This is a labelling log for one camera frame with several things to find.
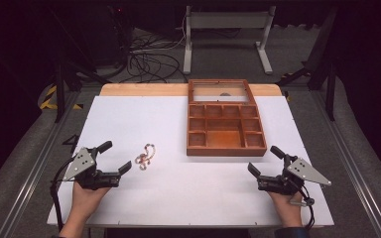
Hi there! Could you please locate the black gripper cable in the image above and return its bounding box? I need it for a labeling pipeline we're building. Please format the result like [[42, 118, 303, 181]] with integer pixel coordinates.
[[50, 158, 76, 233], [297, 183, 317, 231]]

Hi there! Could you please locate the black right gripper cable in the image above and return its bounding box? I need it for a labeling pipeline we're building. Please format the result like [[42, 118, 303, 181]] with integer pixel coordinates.
[[297, 183, 317, 231]]

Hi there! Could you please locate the person's left hand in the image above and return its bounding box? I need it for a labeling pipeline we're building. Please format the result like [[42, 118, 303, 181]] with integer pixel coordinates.
[[71, 180, 112, 222]]

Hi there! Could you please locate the silver cable plug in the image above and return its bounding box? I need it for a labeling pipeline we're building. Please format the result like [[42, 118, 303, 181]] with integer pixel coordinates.
[[289, 197, 316, 208]]

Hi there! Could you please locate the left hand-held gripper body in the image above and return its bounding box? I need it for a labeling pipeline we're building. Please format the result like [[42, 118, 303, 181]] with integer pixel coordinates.
[[62, 147, 122, 191]]

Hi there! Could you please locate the beaded bracelet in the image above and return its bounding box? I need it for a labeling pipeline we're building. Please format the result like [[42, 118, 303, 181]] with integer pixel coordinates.
[[134, 143, 157, 172]]

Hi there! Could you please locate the aluminium floor rail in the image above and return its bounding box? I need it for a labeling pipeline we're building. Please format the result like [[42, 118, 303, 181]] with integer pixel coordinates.
[[311, 88, 381, 238], [0, 90, 82, 238]]

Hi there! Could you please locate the black metal stand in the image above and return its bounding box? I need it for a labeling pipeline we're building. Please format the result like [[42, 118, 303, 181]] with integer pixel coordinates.
[[276, 6, 340, 123], [48, 6, 110, 124]]

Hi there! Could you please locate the wooden compartment box with lid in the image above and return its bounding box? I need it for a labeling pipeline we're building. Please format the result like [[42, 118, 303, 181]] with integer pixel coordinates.
[[186, 78, 268, 158]]

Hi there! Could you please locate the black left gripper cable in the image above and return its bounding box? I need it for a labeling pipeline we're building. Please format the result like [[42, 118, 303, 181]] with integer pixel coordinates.
[[50, 158, 76, 233]]

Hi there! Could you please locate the white table cover board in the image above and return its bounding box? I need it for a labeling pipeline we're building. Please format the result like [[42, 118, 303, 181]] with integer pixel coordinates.
[[46, 95, 335, 229]]

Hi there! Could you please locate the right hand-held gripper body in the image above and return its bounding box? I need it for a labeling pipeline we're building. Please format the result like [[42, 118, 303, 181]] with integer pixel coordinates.
[[257, 154, 332, 196]]

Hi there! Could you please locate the tangle of black floor cables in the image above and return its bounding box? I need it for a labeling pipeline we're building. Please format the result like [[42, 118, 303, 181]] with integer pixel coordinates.
[[124, 29, 188, 84]]

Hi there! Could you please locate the grey metal stand frame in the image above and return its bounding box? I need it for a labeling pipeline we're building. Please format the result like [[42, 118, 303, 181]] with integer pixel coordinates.
[[182, 5, 277, 75]]

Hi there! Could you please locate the person's right hand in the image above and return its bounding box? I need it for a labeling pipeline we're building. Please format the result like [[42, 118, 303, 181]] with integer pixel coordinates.
[[267, 190, 304, 228]]

